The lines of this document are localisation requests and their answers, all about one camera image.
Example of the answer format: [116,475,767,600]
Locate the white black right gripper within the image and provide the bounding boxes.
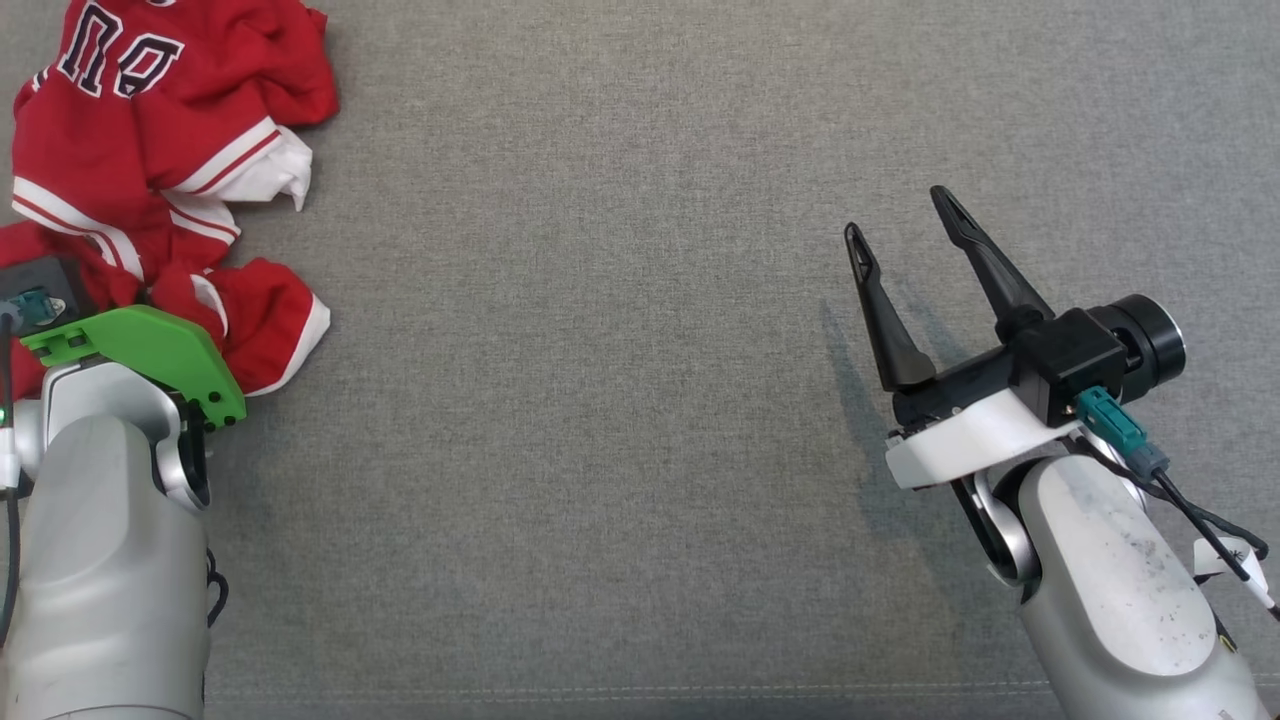
[845,185,1188,491]

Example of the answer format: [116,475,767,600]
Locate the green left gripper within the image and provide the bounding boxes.
[20,305,247,432]

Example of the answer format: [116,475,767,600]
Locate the red shorts with white trim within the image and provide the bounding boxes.
[0,220,333,401]

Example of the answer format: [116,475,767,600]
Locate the red jersey with number print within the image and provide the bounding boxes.
[8,0,341,283]

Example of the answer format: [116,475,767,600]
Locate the right cable with teal connector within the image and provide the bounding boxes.
[1076,388,1280,623]

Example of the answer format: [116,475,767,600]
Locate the white cable tag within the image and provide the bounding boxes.
[1193,535,1276,606]

